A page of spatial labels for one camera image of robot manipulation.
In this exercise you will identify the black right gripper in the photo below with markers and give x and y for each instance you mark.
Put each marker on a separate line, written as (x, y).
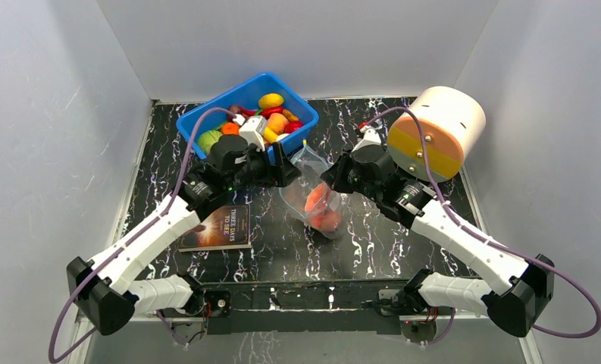
(344, 171)

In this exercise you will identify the green toy cabbage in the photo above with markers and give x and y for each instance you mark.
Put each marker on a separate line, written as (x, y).
(207, 139)

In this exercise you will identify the red toy tomato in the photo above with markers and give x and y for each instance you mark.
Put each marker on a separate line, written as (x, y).
(293, 126)

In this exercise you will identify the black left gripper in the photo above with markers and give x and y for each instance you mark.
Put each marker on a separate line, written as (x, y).
(283, 173)

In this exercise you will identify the clear zip top bag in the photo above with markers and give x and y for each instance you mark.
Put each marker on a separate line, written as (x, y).
(294, 196)

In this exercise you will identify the three days to see book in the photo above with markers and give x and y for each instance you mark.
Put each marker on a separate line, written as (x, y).
(226, 228)

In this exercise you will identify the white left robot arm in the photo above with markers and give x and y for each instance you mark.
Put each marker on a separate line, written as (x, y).
(105, 288)

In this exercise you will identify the toy watermelon slice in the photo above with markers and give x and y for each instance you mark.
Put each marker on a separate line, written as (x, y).
(317, 199)

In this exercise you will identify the blue plastic bin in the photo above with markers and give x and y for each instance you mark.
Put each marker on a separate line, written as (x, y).
(210, 115)

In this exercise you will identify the yellow toy lemon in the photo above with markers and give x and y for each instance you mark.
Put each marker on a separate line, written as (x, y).
(270, 100)

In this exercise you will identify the red toy chili pepper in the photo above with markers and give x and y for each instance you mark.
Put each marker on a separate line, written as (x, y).
(266, 113)

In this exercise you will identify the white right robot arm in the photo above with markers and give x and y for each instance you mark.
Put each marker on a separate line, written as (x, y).
(509, 290)

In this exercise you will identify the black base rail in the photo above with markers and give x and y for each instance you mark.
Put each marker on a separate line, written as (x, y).
(300, 301)

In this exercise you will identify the orange toy peach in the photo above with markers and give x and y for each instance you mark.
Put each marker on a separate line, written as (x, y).
(277, 123)

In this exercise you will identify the cream cylinder with coloured face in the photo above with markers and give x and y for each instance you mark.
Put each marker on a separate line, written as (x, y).
(452, 122)

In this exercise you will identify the yellow toy banana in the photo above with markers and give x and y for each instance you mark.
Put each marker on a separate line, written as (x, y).
(269, 135)

